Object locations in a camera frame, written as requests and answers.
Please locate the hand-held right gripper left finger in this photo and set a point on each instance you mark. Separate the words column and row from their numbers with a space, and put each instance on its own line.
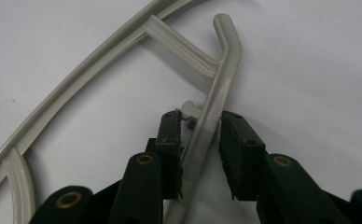
column 169, row 149

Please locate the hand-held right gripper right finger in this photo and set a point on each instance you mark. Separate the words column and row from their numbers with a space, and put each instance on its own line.
column 244, row 155

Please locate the grey plastic clothes hanger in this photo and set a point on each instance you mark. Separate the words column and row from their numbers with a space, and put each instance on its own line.
column 219, row 93

